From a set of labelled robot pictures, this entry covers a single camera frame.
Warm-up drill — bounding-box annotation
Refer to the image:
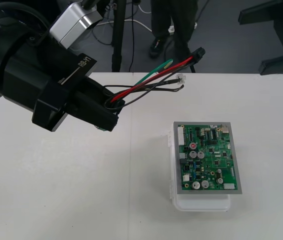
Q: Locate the black tripod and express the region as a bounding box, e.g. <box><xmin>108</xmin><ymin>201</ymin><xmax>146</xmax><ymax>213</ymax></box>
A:
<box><xmin>110</xmin><ymin>0</ymin><xmax>129</xmax><ymax>74</ymax></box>

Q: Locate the person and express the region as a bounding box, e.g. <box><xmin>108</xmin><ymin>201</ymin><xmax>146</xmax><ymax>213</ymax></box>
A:
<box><xmin>148</xmin><ymin>0</ymin><xmax>209</xmax><ymax>60</ymax></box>

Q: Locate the green circuit board grey frame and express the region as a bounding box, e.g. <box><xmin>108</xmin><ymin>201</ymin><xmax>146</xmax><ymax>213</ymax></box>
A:
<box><xmin>173</xmin><ymin>121</ymin><xmax>244</xmax><ymax>196</ymax></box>

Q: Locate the red black green cable bundle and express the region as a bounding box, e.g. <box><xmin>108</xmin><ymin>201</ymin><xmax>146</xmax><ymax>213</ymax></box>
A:
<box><xmin>95</xmin><ymin>47</ymin><xmax>206</xmax><ymax>133</ymax></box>

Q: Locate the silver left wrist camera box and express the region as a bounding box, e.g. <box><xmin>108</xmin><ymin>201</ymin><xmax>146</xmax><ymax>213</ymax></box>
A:
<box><xmin>49</xmin><ymin>2</ymin><xmax>104</xmax><ymax>50</ymax></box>

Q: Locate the white floor cable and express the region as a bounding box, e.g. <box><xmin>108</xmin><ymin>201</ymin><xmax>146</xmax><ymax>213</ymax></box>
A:
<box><xmin>91</xmin><ymin>17</ymin><xmax>154</xmax><ymax>47</ymax></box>

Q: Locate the white power strip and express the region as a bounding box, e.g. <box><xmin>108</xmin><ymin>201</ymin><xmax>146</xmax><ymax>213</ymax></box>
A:
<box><xmin>167</xmin><ymin>21</ymin><xmax>198</xmax><ymax>36</ymax></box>

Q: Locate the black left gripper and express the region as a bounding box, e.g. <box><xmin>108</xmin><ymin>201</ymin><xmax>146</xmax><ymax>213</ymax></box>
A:
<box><xmin>0</xmin><ymin>39</ymin><xmax>126</xmax><ymax>133</ymax></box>

